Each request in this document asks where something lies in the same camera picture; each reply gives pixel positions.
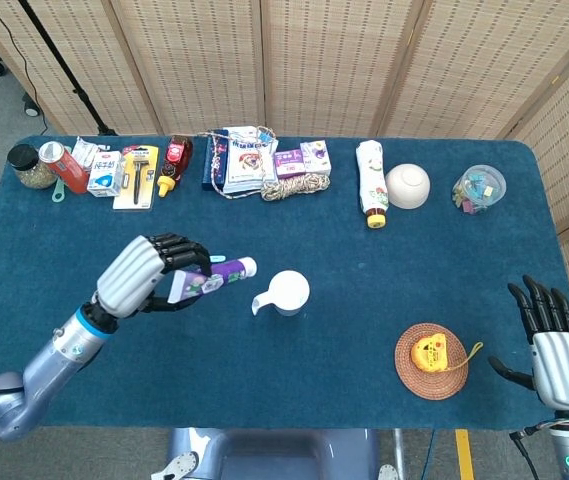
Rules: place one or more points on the yellow toy on coaster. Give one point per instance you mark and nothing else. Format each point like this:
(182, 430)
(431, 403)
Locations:
(429, 352)

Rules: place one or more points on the white snack packet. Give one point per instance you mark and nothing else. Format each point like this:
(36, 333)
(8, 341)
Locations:
(84, 150)

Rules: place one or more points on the purple white box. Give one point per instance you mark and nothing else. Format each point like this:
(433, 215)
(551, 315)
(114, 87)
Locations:
(289, 160)

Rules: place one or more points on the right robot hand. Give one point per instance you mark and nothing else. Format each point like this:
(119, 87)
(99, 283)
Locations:
(561, 365)

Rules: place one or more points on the white bottle yellow cap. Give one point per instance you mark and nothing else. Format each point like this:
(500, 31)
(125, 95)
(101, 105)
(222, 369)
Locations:
(371, 175)

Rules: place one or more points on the blue tablecloth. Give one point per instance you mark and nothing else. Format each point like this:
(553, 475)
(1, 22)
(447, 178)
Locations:
(314, 240)

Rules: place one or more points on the mint green plastic scoop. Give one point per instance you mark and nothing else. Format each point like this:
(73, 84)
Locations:
(58, 195)

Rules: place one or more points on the bamboo folding screen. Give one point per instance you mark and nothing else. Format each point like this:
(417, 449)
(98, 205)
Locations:
(314, 60)

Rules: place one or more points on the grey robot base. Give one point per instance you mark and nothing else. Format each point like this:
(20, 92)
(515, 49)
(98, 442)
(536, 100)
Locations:
(274, 455)

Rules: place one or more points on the dark blue box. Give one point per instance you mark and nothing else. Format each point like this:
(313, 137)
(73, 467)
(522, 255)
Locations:
(210, 170)

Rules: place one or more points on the small white box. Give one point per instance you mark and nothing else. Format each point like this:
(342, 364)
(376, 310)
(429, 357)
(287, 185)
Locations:
(316, 155)

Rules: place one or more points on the clear jar of binder clips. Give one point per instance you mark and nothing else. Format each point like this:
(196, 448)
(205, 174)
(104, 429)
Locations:
(479, 190)

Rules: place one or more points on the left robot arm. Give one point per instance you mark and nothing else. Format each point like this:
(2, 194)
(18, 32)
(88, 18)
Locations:
(54, 355)

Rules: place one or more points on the black tripod stand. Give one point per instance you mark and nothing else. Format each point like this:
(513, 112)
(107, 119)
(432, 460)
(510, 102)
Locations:
(64, 75)

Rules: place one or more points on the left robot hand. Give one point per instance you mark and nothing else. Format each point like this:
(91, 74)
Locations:
(129, 275)

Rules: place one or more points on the orange drink can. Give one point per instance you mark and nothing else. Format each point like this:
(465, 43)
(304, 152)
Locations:
(71, 172)

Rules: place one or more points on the white blue milk carton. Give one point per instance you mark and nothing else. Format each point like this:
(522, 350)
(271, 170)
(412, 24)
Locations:
(104, 175)

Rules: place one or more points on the glass jar black lid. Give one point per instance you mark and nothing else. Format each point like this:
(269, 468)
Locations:
(34, 175)

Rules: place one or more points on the woven rattan coaster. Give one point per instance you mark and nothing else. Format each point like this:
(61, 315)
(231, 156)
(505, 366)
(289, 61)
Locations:
(414, 377)

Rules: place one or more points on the cream upturned bowl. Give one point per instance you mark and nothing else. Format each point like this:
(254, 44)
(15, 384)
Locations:
(409, 187)

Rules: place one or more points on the white printed pouch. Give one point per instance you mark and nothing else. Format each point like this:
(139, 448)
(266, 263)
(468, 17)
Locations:
(246, 160)

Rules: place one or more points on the purple toothpaste tube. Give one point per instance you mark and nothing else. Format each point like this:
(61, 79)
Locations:
(229, 270)

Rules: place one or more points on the brown syrup bottle yellow cap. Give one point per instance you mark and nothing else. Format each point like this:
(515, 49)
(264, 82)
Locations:
(176, 157)

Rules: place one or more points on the razor on yellow card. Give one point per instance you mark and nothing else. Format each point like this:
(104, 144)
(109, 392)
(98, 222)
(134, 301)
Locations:
(126, 201)

